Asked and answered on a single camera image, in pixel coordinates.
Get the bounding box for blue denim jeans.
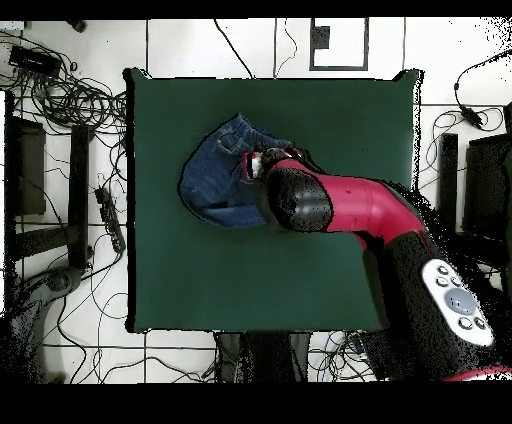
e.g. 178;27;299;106
176;112;305;230

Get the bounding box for dark green tablecloth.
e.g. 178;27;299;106
123;67;425;335

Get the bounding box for black power strip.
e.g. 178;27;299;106
94;186;127;254

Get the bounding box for small dark square box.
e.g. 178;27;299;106
313;25;332;50

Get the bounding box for black metal stand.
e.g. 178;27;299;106
3;90;95;277
435;133;512;245

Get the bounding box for grey stand base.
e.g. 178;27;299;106
7;265;87;383

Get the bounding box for black electronics box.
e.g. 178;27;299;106
8;44;63;78

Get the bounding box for grey square frame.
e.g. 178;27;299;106
308;17;370;72

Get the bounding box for tangled black cables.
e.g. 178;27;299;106
0;29;129;139

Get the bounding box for tangled floor cables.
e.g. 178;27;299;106
309;330;385;382

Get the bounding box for black cable with adapter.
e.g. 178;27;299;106
453;49;512;130

